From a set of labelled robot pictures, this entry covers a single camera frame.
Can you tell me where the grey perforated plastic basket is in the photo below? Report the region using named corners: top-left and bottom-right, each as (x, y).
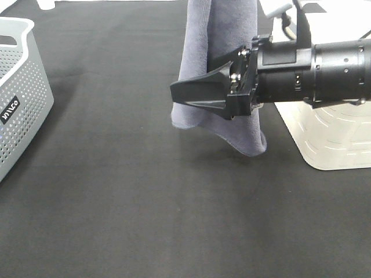
top-left (1, 17), bottom-right (54, 178)

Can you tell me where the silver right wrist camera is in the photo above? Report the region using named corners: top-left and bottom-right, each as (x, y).
top-left (264, 2), bottom-right (293, 19)

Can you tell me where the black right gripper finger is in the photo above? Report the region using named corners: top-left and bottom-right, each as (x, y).
top-left (170, 63), bottom-right (232, 119)
top-left (207, 46), bottom-right (246, 72)

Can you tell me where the grey blue microfibre towel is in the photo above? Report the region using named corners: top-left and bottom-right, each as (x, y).
top-left (170, 1), bottom-right (267, 156)

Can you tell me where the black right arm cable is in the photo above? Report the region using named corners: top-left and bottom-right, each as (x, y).
top-left (280, 0), bottom-right (312, 47)

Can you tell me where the white lidded storage box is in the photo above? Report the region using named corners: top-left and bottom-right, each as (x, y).
top-left (261, 1), bottom-right (370, 170)

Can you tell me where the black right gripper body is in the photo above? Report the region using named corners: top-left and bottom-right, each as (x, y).
top-left (225, 35), bottom-right (315, 116)

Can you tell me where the black table cloth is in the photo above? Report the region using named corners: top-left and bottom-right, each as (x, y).
top-left (1, 1), bottom-right (370, 277)

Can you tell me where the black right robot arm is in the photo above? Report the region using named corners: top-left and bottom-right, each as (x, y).
top-left (170, 36), bottom-right (370, 120)

